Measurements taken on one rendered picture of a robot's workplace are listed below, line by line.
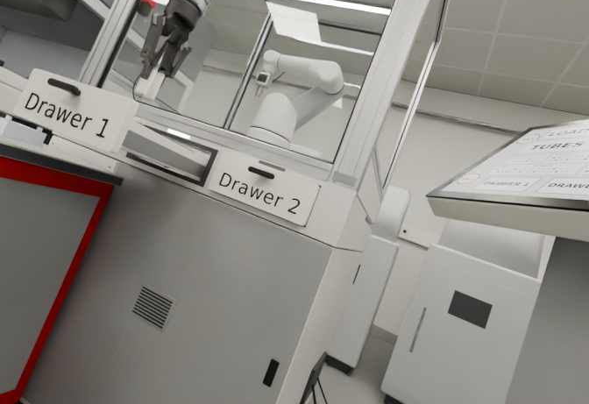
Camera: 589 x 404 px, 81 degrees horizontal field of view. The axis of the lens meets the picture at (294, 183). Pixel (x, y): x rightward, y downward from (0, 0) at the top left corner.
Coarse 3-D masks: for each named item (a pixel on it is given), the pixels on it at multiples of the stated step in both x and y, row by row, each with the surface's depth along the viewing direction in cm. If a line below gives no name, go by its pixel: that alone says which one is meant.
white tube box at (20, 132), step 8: (0, 120) 81; (0, 128) 81; (8, 128) 82; (16, 128) 84; (24, 128) 86; (8, 136) 82; (16, 136) 84; (24, 136) 86; (32, 136) 89; (40, 136) 91; (32, 144) 90; (40, 144) 92
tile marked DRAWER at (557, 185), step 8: (544, 184) 50; (552, 184) 49; (560, 184) 48; (568, 184) 47; (576, 184) 46; (584, 184) 45; (536, 192) 49; (544, 192) 48; (552, 192) 47; (560, 192) 46; (568, 192) 45; (576, 192) 45; (584, 192) 44
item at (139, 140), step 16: (144, 128) 73; (128, 144) 70; (144, 144) 74; (160, 144) 79; (176, 144) 84; (160, 160) 80; (176, 160) 85; (192, 160) 91; (208, 160) 98; (192, 176) 94
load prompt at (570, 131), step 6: (576, 126) 64; (582, 126) 63; (588, 126) 62; (552, 132) 67; (558, 132) 65; (564, 132) 64; (570, 132) 63; (576, 132) 62; (582, 132) 60; (588, 132) 59; (540, 138) 67; (546, 138) 65; (552, 138) 64
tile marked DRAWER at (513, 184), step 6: (486, 180) 61; (492, 180) 60; (498, 180) 58; (504, 180) 57; (510, 180) 56; (516, 180) 55; (522, 180) 54; (528, 180) 54; (534, 180) 53; (480, 186) 59; (486, 186) 58; (492, 186) 57; (498, 186) 56; (504, 186) 55; (510, 186) 54; (516, 186) 54; (522, 186) 53; (528, 186) 52
